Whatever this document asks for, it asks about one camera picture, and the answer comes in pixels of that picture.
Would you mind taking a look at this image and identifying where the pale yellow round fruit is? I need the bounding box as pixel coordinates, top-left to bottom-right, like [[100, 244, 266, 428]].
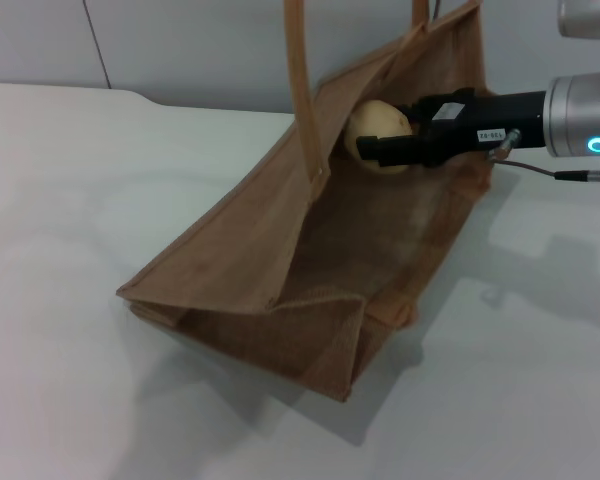
[[343, 99, 414, 176]]

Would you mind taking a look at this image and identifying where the right wrist brown cable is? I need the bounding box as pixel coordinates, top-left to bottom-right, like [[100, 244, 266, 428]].
[[483, 128, 600, 191]]

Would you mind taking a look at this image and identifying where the brown woven handbag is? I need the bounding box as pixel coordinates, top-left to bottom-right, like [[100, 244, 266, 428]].
[[115, 0, 495, 404]]

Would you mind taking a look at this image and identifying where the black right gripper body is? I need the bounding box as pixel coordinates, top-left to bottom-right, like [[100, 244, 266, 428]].
[[414, 86, 550, 169]]

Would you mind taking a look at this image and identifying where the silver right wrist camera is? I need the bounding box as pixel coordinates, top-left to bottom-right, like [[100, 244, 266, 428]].
[[556, 0, 600, 58]]

